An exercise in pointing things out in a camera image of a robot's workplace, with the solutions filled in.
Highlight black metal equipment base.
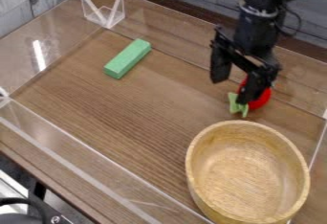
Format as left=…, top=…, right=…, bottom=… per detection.
left=0, top=185, right=74, bottom=224

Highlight black cable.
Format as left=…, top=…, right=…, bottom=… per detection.
left=0, top=196, right=52, bottom=224

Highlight light wooden bowl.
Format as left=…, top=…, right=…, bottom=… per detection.
left=186, top=120, right=311, bottom=224

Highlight green rectangular block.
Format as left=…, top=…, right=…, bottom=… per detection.
left=105, top=39, right=153, bottom=79

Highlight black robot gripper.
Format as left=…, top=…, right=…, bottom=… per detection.
left=210, top=26, right=282, bottom=104

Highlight clear acrylic tray walls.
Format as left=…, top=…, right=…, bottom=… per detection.
left=0, top=0, right=327, bottom=224

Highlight red plush strawberry toy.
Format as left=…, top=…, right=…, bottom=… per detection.
left=227, top=80, right=273, bottom=118

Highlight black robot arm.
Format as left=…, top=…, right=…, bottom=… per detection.
left=210, top=0, right=293, bottom=104

